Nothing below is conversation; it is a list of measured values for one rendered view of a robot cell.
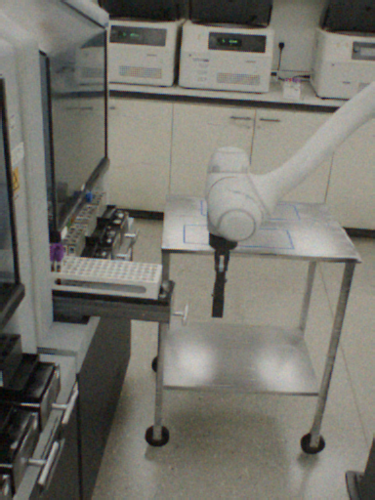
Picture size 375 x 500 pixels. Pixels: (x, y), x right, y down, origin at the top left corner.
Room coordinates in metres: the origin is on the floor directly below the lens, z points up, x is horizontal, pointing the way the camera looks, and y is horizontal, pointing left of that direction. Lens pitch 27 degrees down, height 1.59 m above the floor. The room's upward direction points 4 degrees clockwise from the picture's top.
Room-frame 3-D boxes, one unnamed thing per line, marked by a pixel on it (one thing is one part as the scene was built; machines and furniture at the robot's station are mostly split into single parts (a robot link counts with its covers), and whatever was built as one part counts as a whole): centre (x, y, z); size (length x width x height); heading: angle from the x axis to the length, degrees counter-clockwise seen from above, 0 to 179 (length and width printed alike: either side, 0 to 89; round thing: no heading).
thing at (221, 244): (1.31, -0.10, 0.95); 0.08 x 0.07 x 0.09; 177
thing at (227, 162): (1.30, -0.10, 1.14); 0.13 x 0.11 x 0.16; 3
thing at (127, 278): (1.33, 0.20, 0.83); 0.30 x 0.10 x 0.06; 87
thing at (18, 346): (0.94, 0.34, 0.85); 0.12 x 0.02 x 0.06; 177
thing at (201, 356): (1.80, -0.23, 0.41); 0.67 x 0.46 x 0.82; 91
